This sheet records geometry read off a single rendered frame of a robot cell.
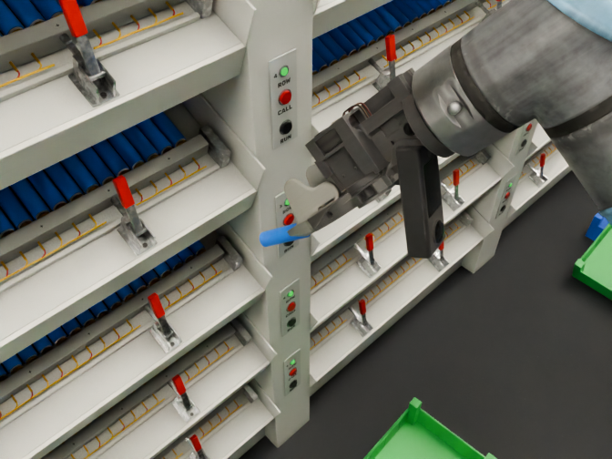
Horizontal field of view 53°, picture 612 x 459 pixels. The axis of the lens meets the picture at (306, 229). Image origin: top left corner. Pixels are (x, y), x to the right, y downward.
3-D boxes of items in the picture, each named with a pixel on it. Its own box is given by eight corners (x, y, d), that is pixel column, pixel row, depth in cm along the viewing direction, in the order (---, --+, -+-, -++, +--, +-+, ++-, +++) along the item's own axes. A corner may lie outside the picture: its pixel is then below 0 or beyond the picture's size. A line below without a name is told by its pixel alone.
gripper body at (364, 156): (333, 128, 66) (422, 61, 58) (380, 195, 66) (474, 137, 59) (298, 149, 60) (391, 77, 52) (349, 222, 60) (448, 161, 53)
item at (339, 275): (492, 188, 144) (525, 155, 133) (303, 338, 115) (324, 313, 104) (433, 126, 148) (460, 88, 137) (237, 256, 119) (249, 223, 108)
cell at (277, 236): (263, 249, 71) (306, 239, 67) (257, 235, 71) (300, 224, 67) (271, 243, 73) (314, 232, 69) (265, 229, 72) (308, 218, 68)
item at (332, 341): (475, 245, 159) (504, 220, 147) (303, 392, 130) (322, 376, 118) (422, 188, 163) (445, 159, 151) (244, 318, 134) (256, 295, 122)
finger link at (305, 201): (265, 197, 68) (325, 153, 63) (296, 241, 68) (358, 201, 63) (250, 207, 65) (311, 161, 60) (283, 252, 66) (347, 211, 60)
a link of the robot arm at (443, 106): (524, 117, 56) (497, 147, 49) (478, 144, 59) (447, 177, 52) (468, 35, 56) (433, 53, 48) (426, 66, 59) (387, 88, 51)
